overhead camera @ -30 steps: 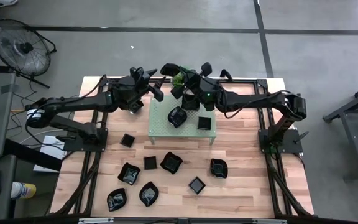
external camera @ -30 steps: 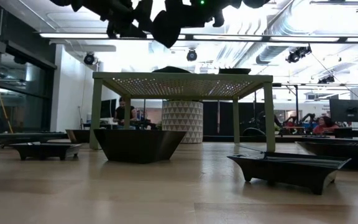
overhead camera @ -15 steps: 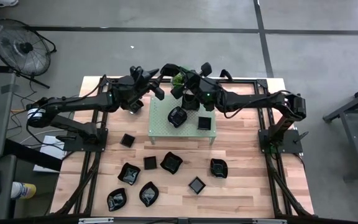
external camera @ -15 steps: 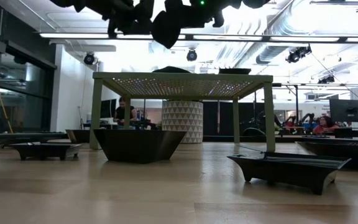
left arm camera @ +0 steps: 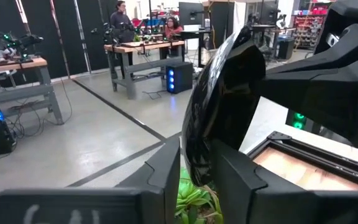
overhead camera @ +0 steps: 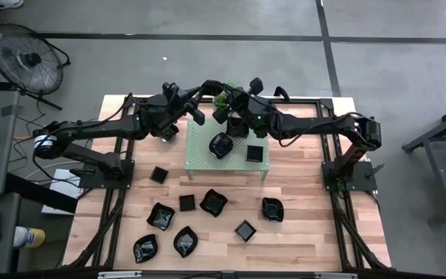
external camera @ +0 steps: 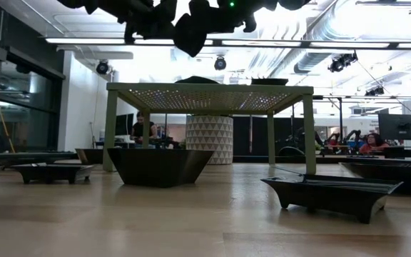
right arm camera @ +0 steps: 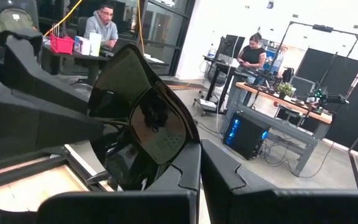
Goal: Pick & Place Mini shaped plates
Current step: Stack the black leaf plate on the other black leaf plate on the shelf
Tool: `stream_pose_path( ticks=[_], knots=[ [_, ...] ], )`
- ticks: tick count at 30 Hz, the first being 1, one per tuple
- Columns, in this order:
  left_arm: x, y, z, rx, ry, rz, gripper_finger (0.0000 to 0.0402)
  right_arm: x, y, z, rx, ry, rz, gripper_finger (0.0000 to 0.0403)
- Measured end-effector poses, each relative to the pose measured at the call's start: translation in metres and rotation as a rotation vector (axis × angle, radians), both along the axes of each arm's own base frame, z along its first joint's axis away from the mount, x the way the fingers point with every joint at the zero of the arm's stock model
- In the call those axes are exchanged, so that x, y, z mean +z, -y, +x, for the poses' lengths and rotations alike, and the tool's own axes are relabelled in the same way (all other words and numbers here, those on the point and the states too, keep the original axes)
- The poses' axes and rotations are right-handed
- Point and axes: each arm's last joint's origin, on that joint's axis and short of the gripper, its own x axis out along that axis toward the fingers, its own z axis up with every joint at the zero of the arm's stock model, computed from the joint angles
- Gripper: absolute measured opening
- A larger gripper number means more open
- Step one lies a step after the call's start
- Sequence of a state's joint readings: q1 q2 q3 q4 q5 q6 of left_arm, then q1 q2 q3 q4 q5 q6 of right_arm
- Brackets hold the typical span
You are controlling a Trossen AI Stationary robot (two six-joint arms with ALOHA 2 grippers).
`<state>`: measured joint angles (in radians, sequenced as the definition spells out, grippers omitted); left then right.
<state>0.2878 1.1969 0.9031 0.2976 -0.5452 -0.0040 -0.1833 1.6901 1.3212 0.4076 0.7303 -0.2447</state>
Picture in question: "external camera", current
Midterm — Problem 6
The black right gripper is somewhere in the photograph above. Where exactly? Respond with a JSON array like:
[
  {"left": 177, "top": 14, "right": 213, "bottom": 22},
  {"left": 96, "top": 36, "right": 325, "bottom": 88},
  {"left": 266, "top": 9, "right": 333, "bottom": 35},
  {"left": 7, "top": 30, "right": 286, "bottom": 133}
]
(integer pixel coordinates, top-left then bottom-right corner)
[{"left": 57, "top": 0, "right": 263, "bottom": 58}]

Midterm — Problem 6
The green perforated metal shelf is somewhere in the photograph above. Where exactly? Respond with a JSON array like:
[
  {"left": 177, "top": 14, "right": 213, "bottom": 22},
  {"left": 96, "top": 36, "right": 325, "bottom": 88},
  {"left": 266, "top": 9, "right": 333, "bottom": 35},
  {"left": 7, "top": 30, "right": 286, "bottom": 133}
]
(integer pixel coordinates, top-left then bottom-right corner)
[{"left": 101, "top": 81, "right": 317, "bottom": 175}]

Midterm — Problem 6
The black rounded wavy mini plate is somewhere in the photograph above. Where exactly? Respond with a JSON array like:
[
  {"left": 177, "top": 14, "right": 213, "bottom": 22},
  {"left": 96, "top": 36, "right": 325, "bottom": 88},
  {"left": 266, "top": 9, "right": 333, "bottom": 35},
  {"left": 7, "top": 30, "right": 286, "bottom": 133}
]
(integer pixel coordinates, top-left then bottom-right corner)
[
  {"left": 339, "top": 161, "right": 411, "bottom": 196},
  {"left": 174, "top": 75, "right": 220, "bottom": 85}
]

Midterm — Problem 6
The black ceiling spotlight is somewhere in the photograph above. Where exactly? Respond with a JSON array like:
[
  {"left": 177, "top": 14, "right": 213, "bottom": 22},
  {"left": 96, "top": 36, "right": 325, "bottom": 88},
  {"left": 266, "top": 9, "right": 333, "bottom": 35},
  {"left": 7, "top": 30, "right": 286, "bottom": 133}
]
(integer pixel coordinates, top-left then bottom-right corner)
[
  {"left": 213, "top": 56, "right": 228, "bottom": 71},
  {"left": 95, "top": 59, "right": 111, "bottom": 76},
  {"left": 364, "top": 86, "right": 385, "bottom": 97},
  {"left": 328, "top": 51, "right": 359, "bottom": 74}
]

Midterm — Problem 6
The black small square mini plate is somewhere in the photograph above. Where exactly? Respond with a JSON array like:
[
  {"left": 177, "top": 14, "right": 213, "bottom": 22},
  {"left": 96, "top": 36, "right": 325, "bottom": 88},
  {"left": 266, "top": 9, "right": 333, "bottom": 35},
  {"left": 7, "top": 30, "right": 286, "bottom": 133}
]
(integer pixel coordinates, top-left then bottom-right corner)
[
  {"left": 250, "top": 77, "right": 290, "bottom": 86},
  {"left": 260, "top": 173, "right": 405, "bottom": 225},
  {"left": 9, "top": 163, "right": 95, "bottom": 185}
]

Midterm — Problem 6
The black partition panel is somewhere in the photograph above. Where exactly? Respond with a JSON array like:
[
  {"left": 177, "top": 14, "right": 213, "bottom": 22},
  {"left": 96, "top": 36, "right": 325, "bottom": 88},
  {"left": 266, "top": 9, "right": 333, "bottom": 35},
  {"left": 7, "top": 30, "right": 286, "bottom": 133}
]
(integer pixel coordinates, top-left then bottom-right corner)
[{"left": 232, "top": 116, "right": 317, "bottom": 157}]

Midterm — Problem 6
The person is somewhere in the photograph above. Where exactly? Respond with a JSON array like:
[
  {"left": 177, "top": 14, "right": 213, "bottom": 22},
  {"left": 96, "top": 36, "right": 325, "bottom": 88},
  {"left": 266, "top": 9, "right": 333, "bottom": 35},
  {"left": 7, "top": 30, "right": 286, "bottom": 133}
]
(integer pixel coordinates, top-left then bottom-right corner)
[
  {"left": 130, "top": 111, "right": 158, "bottom": 146},
  {"left": 357, "top": 132, "right": 390, "bottom": 154}
]

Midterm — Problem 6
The black wavy square mini plate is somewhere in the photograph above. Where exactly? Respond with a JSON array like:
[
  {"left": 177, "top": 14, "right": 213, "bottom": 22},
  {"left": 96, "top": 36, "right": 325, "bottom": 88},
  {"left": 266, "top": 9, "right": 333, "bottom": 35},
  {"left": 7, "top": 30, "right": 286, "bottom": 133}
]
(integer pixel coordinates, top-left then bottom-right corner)
[{"left": 107, "top": 148, "right": 214, "bottom": 188}]

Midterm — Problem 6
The black computer monitor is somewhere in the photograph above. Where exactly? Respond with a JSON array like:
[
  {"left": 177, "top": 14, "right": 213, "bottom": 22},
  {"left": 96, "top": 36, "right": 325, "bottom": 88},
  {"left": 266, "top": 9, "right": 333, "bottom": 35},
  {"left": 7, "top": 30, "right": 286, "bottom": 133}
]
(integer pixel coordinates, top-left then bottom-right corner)
[
  {"left": 115, "top": 113, "right": 135, "bottom": 136},
  {"left": 377, "top": 113, "right": 411, "bottom": 141}
]

